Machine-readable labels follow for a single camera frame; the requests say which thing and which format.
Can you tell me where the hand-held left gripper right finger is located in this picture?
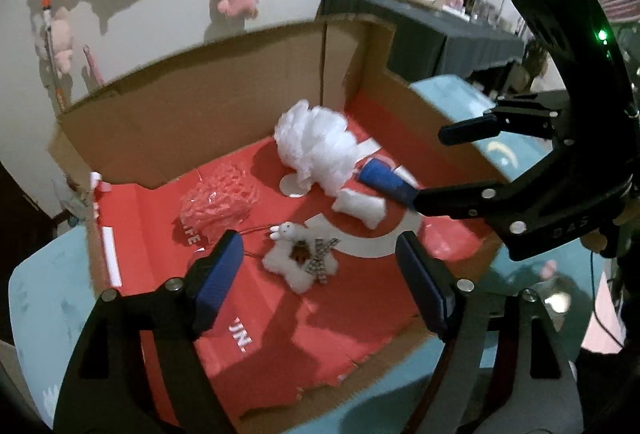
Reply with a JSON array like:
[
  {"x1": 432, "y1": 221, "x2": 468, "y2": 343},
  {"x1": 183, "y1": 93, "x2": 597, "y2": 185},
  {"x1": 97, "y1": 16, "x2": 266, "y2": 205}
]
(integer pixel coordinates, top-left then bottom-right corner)
[{"x1": 395, "y1": 230, "x2": 586, "y2": 434}]

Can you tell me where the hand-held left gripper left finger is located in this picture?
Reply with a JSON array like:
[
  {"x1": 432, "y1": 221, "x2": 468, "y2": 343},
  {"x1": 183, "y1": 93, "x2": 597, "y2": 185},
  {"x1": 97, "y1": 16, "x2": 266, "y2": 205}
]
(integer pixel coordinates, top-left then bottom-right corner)
[{"x1": 52, "y1": 229, "x2": 246, "y2": 434}]

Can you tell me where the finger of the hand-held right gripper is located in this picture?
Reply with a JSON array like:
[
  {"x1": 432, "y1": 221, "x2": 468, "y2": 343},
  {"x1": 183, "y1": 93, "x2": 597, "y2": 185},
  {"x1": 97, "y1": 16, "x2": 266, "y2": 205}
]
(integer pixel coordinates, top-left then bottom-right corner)
[
  {"x1": 414, "y1": 181, "x2": 531, "y2": 235},
  {"x1": 438, "y1": 107, "x2": 563, "y2": 146}
]

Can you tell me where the orange-red bath loofah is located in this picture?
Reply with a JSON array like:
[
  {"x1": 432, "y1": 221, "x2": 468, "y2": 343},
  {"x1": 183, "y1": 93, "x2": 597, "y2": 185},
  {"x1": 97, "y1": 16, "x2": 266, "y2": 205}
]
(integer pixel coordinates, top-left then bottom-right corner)
[{"x1": 179, "y1": 163, "x2": 261, "y2": 245}]

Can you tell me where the white fluffy plush with bow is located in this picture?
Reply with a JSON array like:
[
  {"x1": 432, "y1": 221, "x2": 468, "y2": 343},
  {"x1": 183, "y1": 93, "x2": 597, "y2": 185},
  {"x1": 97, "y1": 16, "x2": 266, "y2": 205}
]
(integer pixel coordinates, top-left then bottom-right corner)
[{"x1": 262, "y1": 223, "x2": 341, "y2": 287}]

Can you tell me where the small white pillow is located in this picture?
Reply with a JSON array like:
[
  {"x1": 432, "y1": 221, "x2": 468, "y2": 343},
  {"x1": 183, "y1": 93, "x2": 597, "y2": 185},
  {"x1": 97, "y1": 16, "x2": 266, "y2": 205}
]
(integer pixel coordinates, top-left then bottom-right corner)
[{"x1": 332, "y1": 188, "x2": 386, "y2": 230}]

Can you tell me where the white bath loofah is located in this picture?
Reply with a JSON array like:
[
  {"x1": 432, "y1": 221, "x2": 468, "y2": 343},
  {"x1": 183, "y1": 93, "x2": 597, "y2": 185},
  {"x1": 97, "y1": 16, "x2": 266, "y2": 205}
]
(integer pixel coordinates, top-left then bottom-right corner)
[{"x1": 274, "y1": 99, "x2": 361, "y2": 196}]

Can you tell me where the cardboard box with red inside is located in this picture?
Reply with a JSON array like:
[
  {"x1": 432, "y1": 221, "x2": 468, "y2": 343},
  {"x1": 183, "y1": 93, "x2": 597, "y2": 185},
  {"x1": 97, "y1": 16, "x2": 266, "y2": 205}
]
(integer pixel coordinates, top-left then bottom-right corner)
[{"x1": 47, "y1": 12, "x2": 506, "y2": 420}]

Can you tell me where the person's right hand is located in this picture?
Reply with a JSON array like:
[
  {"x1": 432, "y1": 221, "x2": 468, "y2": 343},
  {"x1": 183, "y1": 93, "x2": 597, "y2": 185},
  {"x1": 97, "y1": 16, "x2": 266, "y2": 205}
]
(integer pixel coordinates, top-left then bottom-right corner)
[{"x1": 581, "y1": 230, "x2": 608, "y2": 256}]

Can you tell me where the side table with dark cloth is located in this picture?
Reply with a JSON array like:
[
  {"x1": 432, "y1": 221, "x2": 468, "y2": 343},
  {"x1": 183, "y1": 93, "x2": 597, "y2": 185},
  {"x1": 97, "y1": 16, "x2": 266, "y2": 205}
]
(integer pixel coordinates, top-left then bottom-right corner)
[{"x1": 317, "y1": 0, "x2": 531, "y2": 85}]

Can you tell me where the pink stick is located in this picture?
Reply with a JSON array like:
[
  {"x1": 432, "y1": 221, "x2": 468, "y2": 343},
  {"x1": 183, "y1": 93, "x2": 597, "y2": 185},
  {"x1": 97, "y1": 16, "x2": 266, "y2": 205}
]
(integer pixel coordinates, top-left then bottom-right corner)
[{"x1": 82, "y1": 45, "x2": 106, "y2": 88}]

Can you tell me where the stick with orange cap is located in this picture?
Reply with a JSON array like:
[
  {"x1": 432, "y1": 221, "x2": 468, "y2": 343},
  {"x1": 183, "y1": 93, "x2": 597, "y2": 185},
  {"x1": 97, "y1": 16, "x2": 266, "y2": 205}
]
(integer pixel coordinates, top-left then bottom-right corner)
[{"x1": 42, "y1": 0, "x2": 68, "y2": 108}]

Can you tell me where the pale pink plush toy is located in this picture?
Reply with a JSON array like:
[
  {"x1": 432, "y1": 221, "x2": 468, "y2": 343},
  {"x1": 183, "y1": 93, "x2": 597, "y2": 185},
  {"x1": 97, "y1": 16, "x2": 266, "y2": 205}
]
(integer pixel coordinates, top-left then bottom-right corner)
[{"x1": 34, "y1": 7, "x2": 76, "y2": 78}]

